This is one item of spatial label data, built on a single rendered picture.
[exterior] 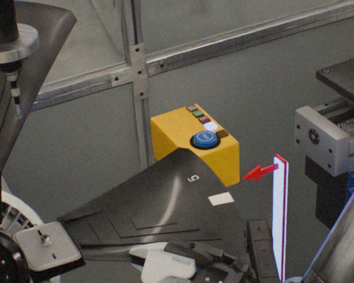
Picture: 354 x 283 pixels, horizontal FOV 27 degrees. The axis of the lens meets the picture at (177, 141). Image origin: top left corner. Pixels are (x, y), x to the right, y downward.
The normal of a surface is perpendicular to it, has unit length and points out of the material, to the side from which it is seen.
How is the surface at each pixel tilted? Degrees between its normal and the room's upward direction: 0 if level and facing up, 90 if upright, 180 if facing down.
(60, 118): 90
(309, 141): 90
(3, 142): 41
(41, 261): 8
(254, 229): 4
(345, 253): 62
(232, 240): 21
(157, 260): 6
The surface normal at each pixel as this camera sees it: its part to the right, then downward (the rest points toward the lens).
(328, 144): -0.87, 0.31
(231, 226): 0.22, -0.69
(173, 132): -0.06, -0.83
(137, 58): 0.46, 0.48
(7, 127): -0.33, -0.29
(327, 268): -0.76, -0.14
